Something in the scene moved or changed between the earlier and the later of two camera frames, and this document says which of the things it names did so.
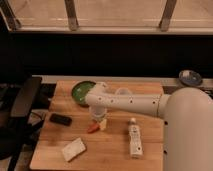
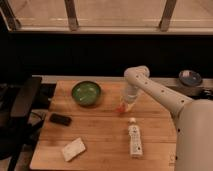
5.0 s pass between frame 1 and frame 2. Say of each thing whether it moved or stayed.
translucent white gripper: moved
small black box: stayed
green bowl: stayed
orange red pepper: moved
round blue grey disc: stayed
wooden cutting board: stayed
